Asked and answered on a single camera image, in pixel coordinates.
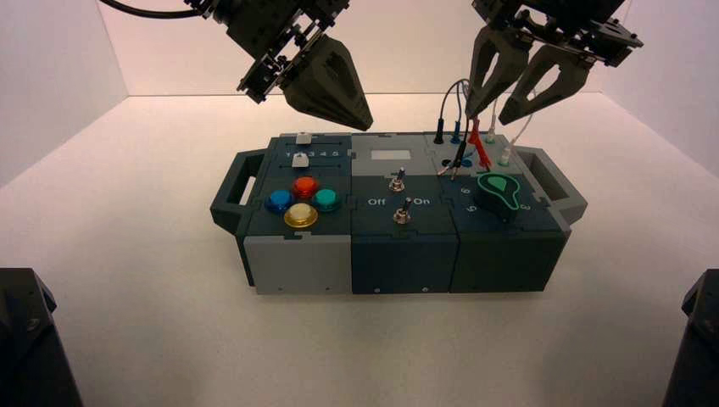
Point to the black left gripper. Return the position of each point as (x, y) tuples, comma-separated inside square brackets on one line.
[(264, 28)]

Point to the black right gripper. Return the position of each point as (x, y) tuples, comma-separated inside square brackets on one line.
[(567, 22)]

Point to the white slider knob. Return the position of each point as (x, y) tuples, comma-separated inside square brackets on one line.
[(303, 138), (300, 162)]

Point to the grey display screen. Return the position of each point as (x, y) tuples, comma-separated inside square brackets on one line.
[(391, 155)]

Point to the red push button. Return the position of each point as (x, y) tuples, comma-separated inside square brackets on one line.
[(305, 187)]

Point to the teal push button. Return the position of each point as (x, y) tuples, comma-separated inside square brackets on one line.
[(326, 199)]

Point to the blue push button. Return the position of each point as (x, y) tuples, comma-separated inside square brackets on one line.
[(280, 200)]

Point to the yellow push button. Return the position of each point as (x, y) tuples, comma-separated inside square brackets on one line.
[(300, 215)]

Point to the black green rotary knob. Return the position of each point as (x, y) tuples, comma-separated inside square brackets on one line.
[(497, 196)]

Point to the grey and teal control box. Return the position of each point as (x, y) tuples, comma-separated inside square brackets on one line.
[(393, 264)]

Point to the metal toggle switch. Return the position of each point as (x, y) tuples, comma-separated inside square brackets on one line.
[(398, 180), (402, 213)]

